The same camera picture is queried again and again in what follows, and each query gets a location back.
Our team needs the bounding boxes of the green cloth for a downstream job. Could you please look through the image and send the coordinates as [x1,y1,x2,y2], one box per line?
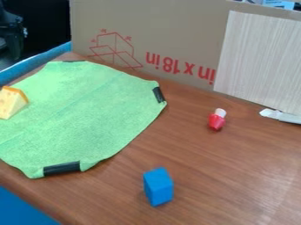
[0,60,169,179]

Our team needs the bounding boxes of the red and white toy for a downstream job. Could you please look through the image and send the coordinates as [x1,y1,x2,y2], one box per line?
[207,107,229,132]

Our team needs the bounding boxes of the blue block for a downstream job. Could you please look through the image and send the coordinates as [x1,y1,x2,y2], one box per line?
[142,166,176,207]

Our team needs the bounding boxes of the cardboard box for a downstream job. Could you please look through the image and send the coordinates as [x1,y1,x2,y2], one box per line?
[68,0,301,91]

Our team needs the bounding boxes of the light wooden board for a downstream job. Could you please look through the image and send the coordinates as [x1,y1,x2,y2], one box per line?
[212,10,301,115]

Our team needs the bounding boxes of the white tape scrap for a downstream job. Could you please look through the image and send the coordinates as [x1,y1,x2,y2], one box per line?
[258,107,301,125]

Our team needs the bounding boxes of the yellow toy cheese wedge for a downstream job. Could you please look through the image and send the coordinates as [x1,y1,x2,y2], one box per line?
[0,85,31,120]

